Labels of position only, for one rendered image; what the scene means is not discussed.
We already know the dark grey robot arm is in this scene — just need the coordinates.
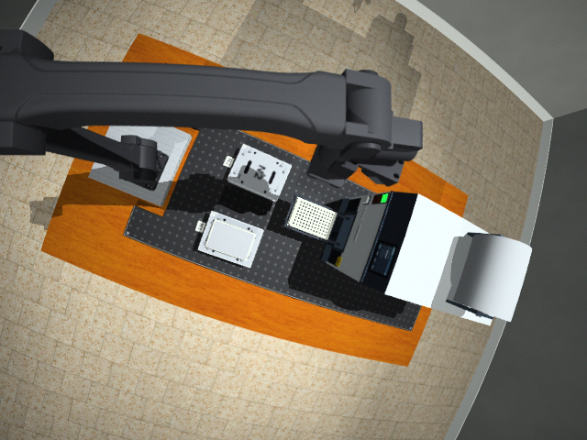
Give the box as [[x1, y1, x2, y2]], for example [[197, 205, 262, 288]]
[[0, 29, 423, 191]]

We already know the white cylinder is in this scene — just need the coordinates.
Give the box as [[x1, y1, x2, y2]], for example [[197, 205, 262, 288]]
[[453, 234, 532, 322]]

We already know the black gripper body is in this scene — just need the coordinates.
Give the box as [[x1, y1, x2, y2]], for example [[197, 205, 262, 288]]
[[307, 145, 352, 188]]

